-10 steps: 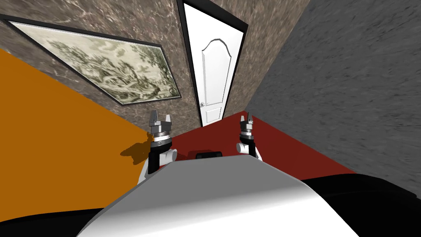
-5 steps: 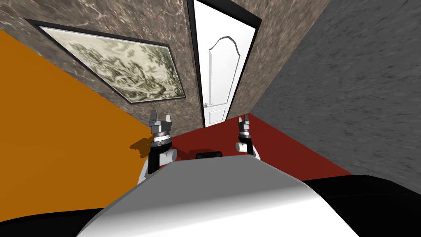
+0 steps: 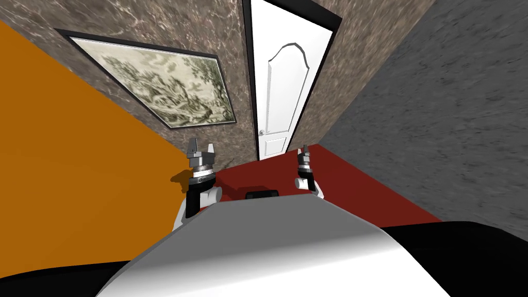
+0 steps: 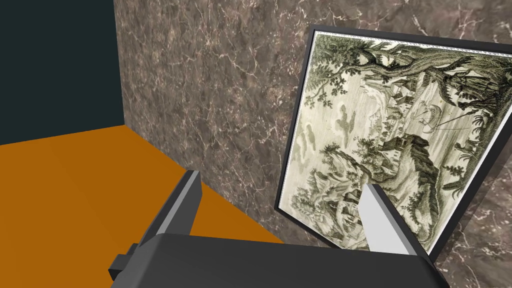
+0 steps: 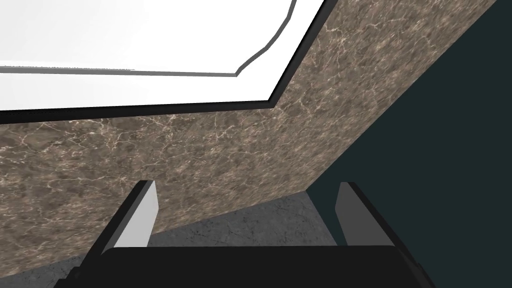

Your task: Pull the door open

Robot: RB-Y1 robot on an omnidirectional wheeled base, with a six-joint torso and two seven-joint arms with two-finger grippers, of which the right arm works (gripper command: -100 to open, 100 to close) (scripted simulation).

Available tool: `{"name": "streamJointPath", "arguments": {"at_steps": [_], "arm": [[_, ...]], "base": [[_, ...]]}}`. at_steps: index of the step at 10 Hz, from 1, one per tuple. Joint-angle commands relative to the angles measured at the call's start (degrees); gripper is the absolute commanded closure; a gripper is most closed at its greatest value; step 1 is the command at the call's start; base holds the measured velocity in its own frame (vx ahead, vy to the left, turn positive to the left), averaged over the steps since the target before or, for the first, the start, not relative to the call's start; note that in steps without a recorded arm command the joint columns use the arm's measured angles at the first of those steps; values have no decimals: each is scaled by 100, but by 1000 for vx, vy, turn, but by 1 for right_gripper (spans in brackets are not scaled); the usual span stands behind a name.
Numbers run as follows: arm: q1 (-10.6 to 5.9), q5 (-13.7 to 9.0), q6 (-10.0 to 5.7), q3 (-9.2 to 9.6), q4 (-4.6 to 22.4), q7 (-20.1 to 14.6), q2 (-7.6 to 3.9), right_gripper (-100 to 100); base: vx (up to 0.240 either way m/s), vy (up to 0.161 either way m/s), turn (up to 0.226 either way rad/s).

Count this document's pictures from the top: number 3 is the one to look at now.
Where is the white panelled door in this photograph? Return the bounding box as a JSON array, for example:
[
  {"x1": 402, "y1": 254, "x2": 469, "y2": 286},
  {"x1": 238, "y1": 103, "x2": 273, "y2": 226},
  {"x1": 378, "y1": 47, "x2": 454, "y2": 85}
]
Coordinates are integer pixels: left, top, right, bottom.
[{"x1": 250, "y1": 0, "x2": 335, "y2": 161}]

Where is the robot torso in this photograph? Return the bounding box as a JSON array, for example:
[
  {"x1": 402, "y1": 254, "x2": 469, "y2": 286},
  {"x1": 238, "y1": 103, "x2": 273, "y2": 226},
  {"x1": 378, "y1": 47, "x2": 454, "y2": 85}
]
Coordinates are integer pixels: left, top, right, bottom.
[{"x1": 95, "y1": 190, "x2": 453, "y2": 297}]

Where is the black framed landscape picture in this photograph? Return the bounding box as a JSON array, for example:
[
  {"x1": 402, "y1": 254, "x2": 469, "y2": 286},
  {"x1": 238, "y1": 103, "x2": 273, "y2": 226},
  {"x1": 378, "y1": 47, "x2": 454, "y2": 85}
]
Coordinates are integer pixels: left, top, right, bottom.
[{"x1": 54, "y1": 28, "x2": 238, "y2": 130}]

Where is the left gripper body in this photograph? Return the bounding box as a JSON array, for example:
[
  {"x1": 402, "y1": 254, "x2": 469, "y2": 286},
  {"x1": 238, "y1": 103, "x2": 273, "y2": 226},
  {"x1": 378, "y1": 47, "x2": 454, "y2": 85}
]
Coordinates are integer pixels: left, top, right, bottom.
[{"x1": 186, "y1": 150, "x2": 217, "y2": 169}]

